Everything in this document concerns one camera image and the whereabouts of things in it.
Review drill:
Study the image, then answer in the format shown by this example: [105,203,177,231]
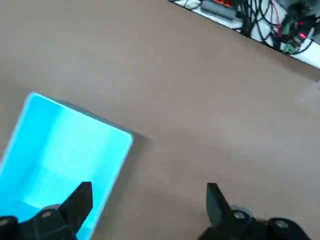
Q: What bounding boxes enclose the green circuit board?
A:
[276,14,319,55]

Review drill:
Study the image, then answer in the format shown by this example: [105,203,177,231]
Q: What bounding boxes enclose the tangled black cables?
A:
[239,0,291,48]

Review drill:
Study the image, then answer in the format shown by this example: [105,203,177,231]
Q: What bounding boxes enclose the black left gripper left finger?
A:
[0,181,94,240]

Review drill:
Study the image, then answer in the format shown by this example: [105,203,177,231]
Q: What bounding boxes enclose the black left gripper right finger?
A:
[198,182,313,240]

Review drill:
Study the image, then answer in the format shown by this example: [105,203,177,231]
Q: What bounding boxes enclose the blue plastic tray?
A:
[0,91,134,240]

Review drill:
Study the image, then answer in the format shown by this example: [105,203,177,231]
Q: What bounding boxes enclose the grey power strip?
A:
[199,0,243,23]

